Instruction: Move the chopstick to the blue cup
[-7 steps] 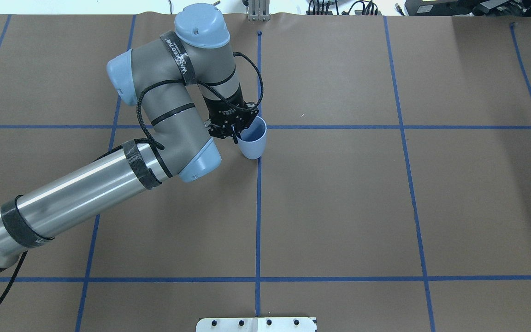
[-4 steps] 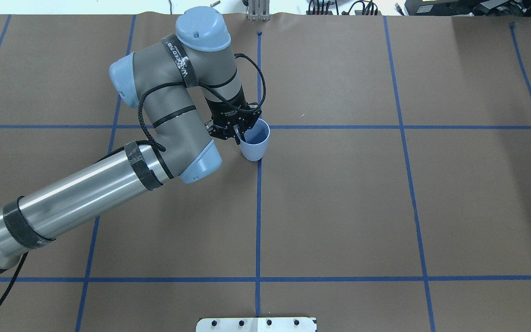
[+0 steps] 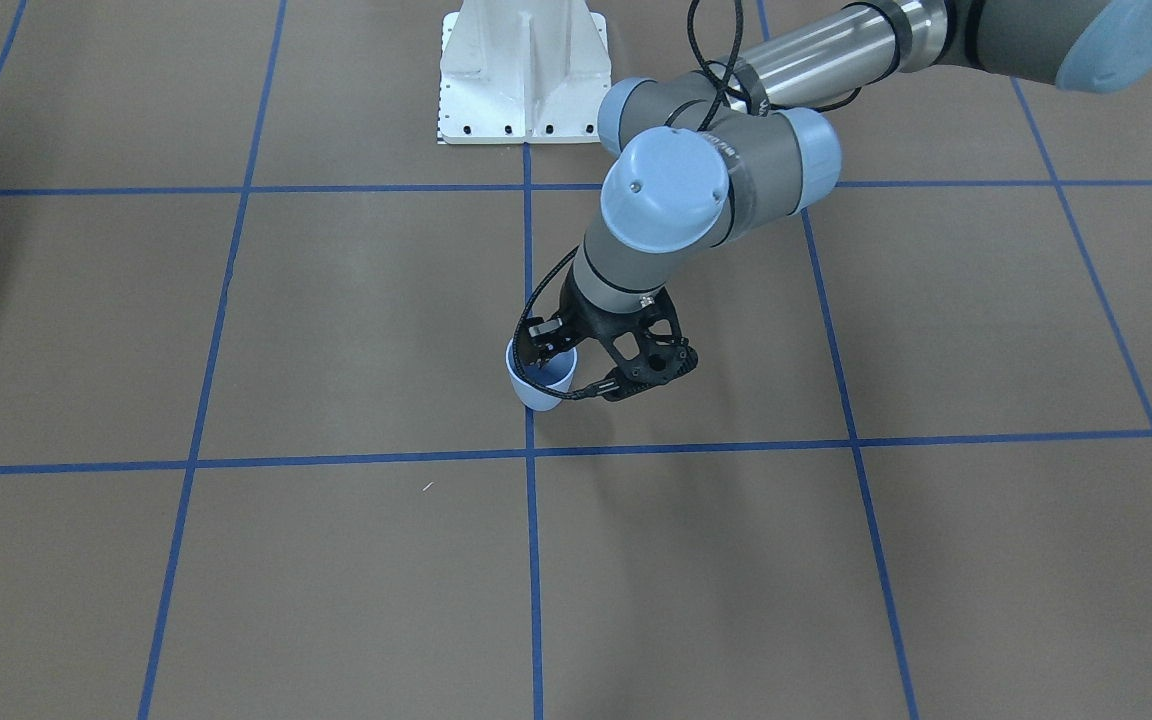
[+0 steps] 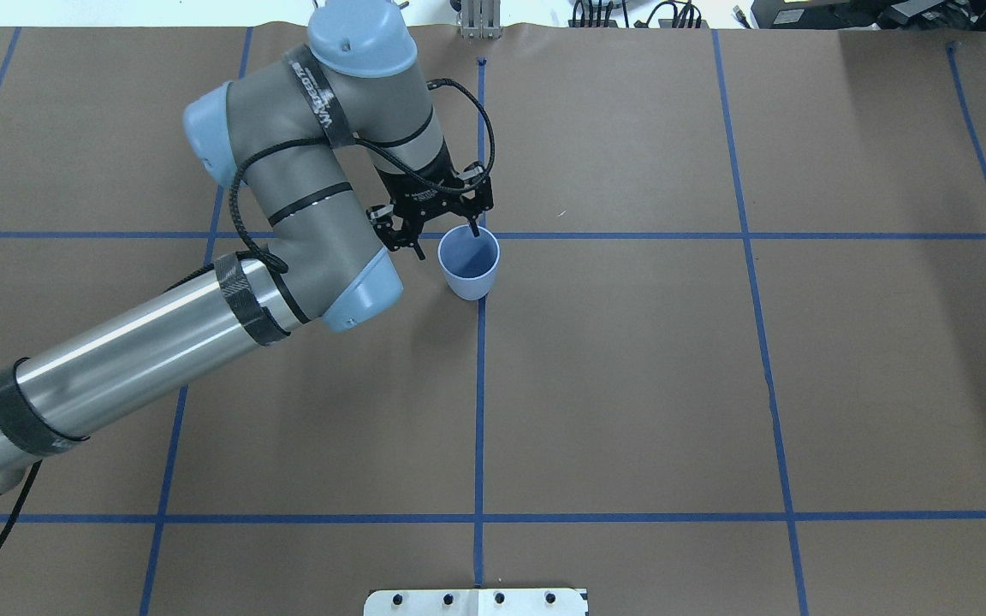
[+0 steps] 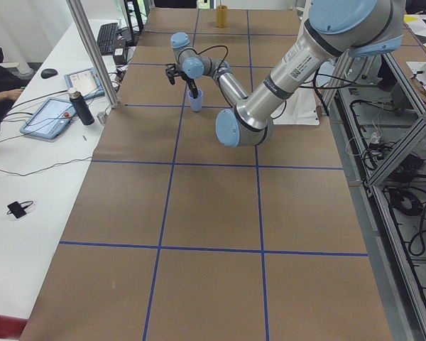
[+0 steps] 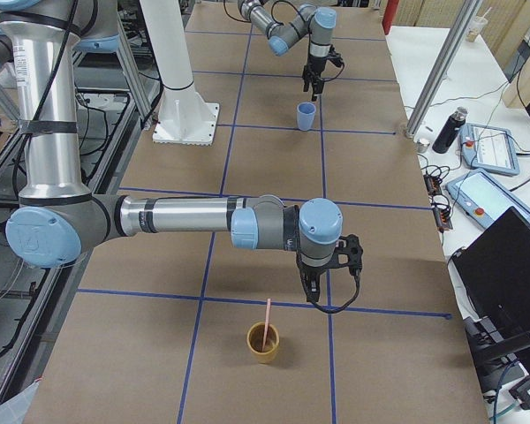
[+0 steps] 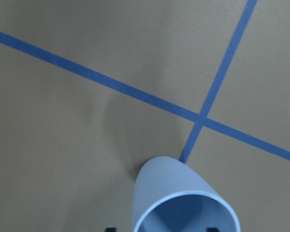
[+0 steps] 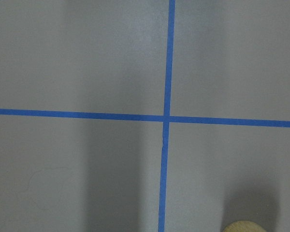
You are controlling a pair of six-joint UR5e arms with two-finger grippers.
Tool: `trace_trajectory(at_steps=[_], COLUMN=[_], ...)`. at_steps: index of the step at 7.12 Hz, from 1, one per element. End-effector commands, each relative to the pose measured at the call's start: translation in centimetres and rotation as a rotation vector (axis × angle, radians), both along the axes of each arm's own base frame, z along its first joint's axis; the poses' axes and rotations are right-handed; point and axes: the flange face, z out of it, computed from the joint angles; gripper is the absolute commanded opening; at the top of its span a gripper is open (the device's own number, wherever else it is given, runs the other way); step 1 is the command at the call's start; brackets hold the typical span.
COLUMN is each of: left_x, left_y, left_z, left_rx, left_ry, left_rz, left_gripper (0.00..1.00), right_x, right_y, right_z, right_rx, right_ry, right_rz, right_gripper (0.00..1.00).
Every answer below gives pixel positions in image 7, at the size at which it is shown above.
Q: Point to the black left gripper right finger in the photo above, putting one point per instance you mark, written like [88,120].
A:
[212,229]

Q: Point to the light blue plastic cup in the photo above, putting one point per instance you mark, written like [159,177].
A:
[170,197]

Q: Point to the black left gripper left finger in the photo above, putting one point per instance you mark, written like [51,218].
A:
[113,229]

